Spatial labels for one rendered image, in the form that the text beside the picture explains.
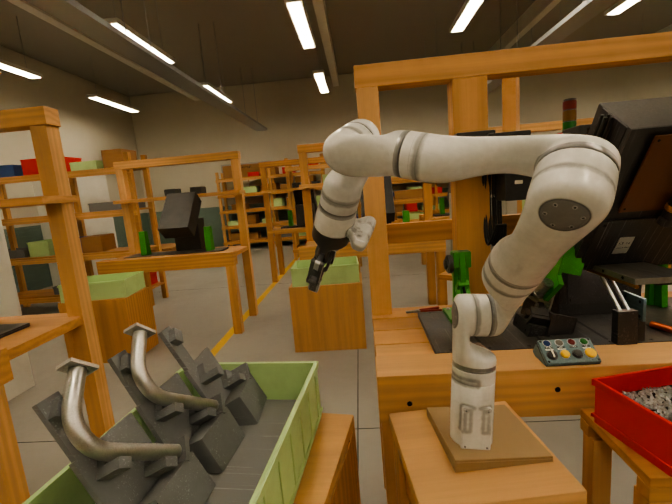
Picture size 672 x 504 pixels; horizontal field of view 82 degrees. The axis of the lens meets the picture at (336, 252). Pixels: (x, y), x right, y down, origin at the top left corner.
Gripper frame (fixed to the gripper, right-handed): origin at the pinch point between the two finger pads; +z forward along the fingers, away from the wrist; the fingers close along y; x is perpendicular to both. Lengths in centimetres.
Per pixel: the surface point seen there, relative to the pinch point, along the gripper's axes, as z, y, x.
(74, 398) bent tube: 10.1, 38.8, -29.2
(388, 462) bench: 62, 6, 35
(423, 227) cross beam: 43, -88, 23
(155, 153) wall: 616, -761, -717
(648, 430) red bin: 11, -3, 79
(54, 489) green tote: 29, 49, -30
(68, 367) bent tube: 10, 35, -34
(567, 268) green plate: 16, -58, 69
